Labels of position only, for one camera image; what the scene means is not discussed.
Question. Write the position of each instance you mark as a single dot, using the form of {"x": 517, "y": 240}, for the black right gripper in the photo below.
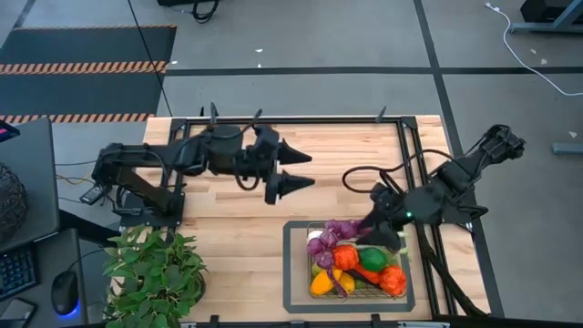
{"x": 391, "y": 212}

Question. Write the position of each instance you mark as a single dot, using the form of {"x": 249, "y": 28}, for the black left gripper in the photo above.
{"x": 262, "y": 155}

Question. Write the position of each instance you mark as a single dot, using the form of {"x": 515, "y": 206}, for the dark green round fruit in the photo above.
{"x": 372, "y": 259}

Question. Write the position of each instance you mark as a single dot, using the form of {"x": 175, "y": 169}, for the orange bumpy pumpkin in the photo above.
{"x": 346, "y": 257}

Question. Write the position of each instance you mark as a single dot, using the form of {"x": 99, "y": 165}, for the purple grape bunch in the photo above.
{"x": 329, "y": 239}

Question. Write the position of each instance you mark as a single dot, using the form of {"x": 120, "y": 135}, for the orange carrot with green top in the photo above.
{"x": 369, "y": 274}

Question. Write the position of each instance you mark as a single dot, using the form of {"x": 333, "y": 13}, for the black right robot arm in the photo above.
{"x": 455, "y": 175}

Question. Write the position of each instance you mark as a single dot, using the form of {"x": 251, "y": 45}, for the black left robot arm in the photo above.
{"x": 150, "y": 155}

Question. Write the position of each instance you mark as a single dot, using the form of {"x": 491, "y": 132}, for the green potted plant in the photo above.
{"x": 155, "y": 278}

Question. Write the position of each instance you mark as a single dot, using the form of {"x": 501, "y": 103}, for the grey furniture foot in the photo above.
{"x": 567, "y": 149}

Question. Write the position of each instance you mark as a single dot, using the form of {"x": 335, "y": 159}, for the black adapter box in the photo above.
{"x": 91, "y": 195}

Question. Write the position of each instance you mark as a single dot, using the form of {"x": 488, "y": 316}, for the black hazard-striped floor mat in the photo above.
{"x": 86, "y": 91}

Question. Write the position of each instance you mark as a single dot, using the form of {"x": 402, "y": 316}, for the grey desk leg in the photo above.
{"x": 537, "y": 27}

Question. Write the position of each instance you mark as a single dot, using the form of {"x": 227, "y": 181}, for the dark grey desk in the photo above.
{"x": 54, "y": 250}

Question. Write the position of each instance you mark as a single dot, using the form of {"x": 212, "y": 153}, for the black computer mouse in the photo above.
{"x": 64, "y": 291}

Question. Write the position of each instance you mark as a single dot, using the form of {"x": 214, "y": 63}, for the dark grey desk panel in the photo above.
{"x": 32, "y": 182}

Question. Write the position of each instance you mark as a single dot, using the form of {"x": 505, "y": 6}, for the dark box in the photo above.
{"x": 542, "y": 9}

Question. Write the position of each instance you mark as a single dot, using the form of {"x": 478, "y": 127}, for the black mesh ball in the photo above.
{"x": 9, "y": 200}

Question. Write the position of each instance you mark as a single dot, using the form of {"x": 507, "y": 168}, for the device with pink screen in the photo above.
{"x": 7, "y": 130}

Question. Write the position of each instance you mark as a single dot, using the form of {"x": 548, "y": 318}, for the backlit black keyboard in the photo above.
{"x": 16, "y": 273}

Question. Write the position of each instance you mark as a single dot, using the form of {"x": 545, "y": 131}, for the black smartphone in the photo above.
{"x": 16, "y": 314}

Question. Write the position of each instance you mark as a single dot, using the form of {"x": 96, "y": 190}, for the black aluminium table frame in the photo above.
{"x": 355, "y": 120}

